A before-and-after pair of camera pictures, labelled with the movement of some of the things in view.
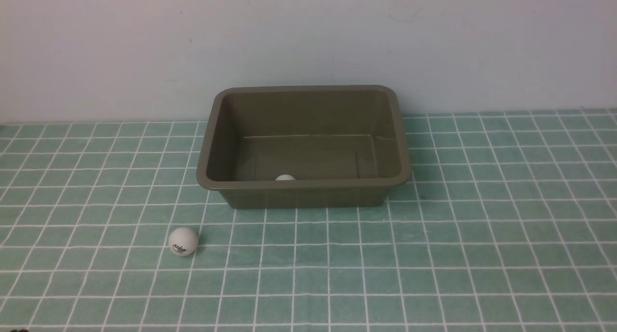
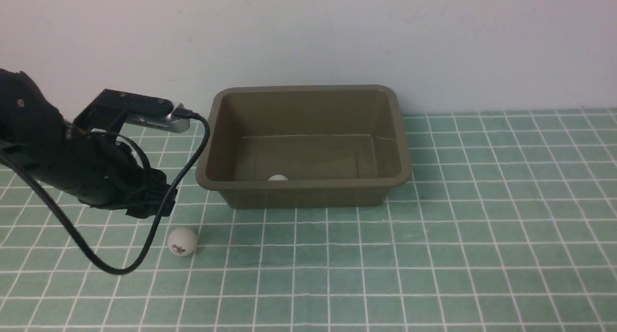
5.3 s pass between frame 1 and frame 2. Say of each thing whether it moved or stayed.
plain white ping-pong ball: moved
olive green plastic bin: stayed
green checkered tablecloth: stayed
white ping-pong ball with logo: stayed
